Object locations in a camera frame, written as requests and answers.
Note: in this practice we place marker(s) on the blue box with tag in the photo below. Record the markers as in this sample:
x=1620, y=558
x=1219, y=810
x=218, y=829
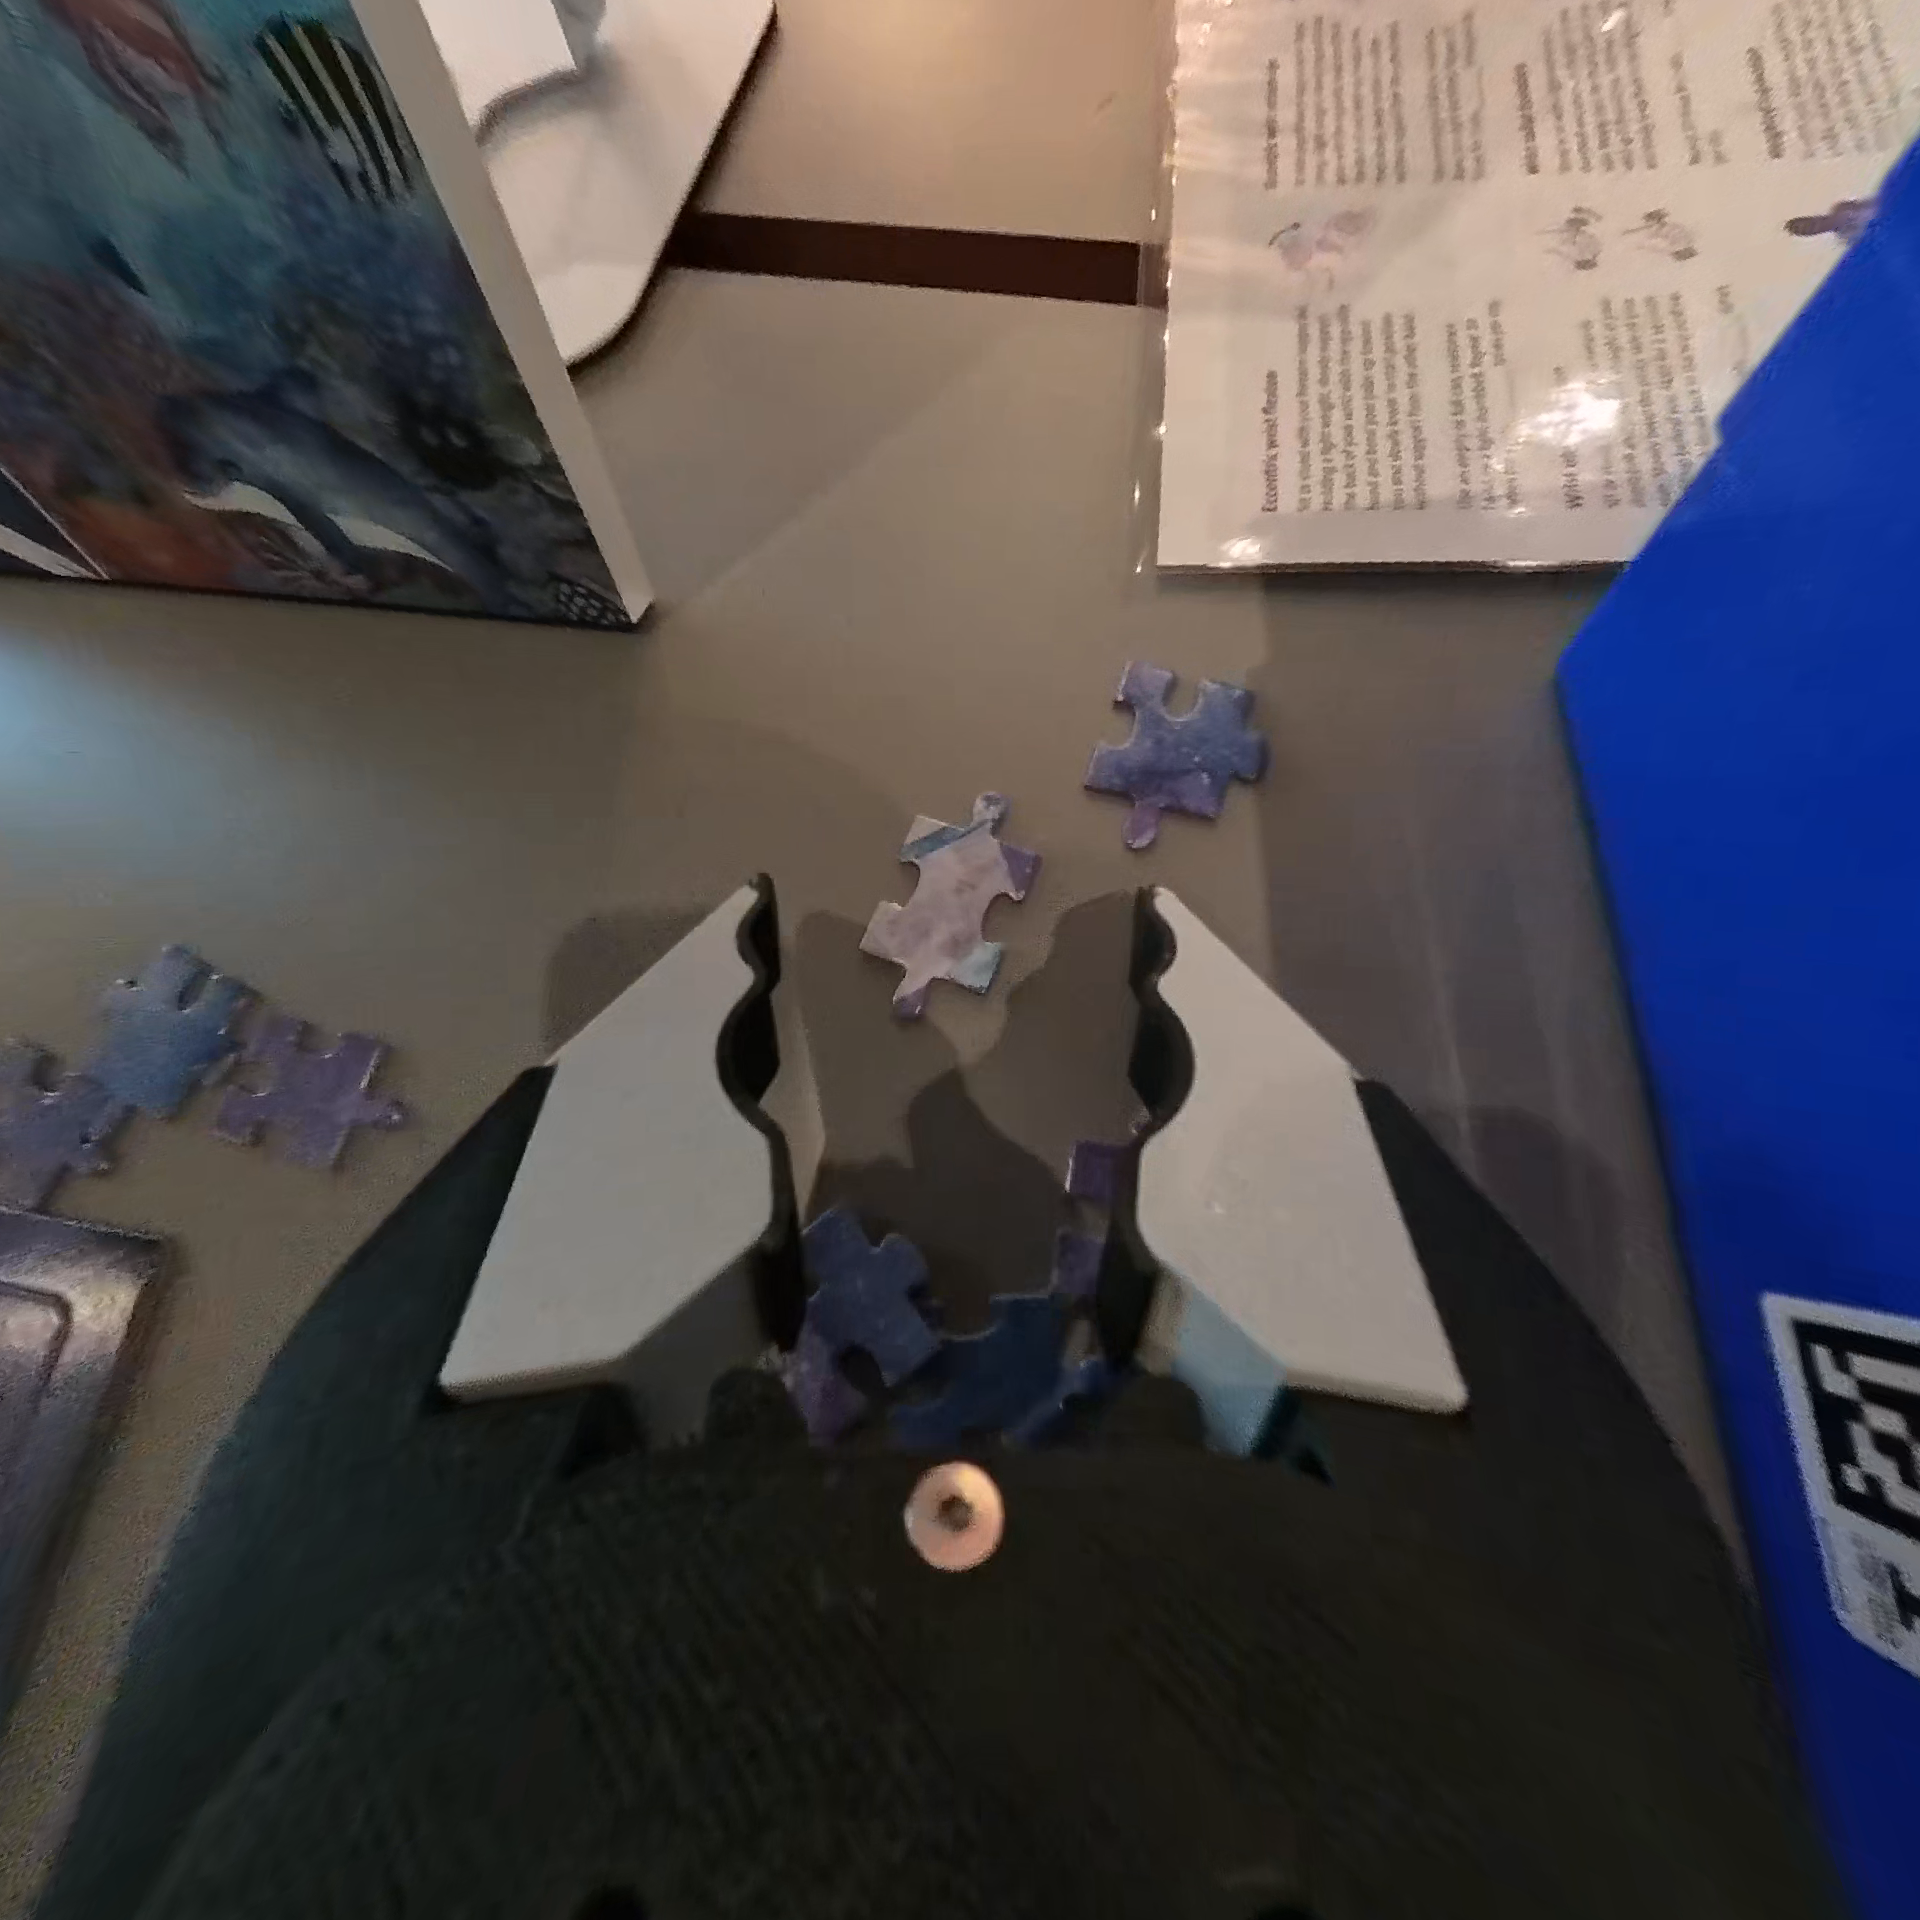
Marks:
x=1770, y=901

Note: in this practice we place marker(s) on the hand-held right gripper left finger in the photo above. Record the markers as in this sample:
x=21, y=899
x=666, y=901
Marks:
x=628, y=1200

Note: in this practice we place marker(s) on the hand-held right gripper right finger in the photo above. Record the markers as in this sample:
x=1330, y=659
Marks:
x=1290, y=1215

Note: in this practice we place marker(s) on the white rounded base plate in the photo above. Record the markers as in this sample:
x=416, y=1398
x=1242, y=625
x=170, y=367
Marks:
x=628, y=182

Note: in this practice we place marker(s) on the illustrated animal puzzle box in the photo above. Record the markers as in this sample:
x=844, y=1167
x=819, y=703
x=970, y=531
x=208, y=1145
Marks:
x=225, y=299

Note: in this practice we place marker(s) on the space jigsaw puzzle board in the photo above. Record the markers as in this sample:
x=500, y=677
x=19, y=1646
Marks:
x=75, y=1424

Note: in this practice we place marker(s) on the laminated instruction sheet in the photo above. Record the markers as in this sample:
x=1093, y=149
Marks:
x=1424, y=299

